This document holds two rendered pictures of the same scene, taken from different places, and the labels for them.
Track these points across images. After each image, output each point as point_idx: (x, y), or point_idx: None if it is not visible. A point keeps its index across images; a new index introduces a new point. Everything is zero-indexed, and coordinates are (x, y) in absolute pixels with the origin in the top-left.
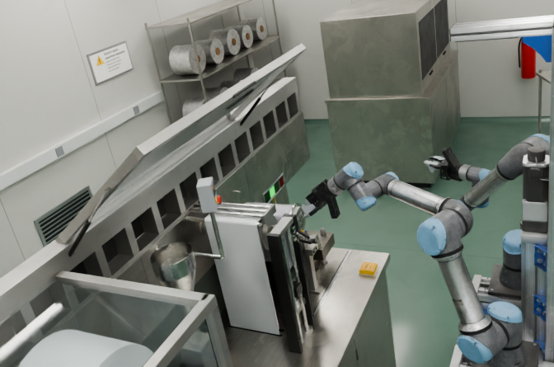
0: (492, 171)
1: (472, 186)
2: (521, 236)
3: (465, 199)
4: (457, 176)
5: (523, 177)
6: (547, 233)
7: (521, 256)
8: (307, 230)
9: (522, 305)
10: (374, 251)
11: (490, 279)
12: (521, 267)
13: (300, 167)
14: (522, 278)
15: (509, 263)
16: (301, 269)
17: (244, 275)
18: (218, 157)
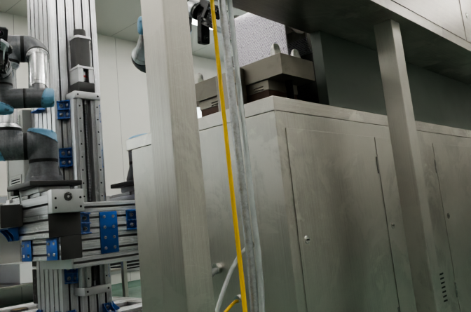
0: (43, 56)
1: (10, 83)
2: (99, 95)
3: (48, 85)
4: (8, 69)
5: (89, 49)
6: (99, 89)
7: (98, 114)
8: (214, 76)
9: (101, 162)
10: (139, 136)
11: (62, 180)
12: (99, 125)
13: None
14: (99, 134)
15: (57, 154)
16: None
17: None
18: None
